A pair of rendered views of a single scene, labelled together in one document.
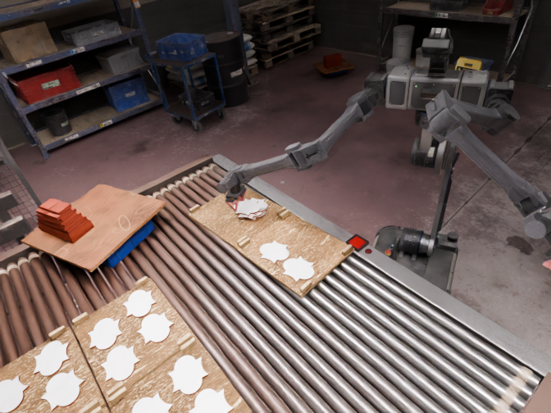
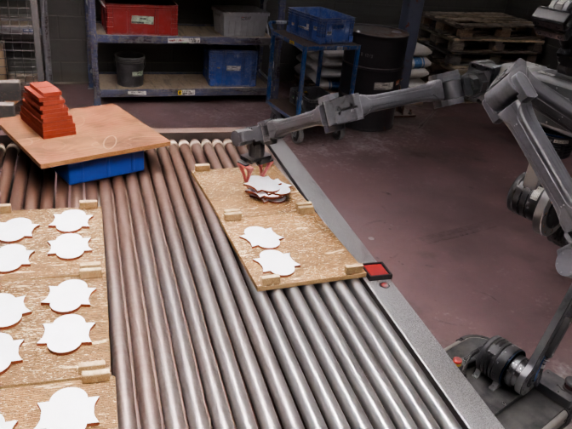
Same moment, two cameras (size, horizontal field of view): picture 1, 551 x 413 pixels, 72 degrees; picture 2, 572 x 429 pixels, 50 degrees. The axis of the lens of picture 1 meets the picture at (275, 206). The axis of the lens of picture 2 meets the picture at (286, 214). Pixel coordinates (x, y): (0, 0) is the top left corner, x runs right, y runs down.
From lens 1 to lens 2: 0.70 m
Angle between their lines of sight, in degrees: 17
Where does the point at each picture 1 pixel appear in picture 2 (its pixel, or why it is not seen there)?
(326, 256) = (323, 266)
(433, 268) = (517, 414)
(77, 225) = (57, 121)
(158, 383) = (33, 290)
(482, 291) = not seen: outside the picture
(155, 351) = (53, 265)
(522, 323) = not seen: outside the picture
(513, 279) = not seen: outside the picture
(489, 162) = (542, 161)
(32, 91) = (117, 20)
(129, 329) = (42, 237)
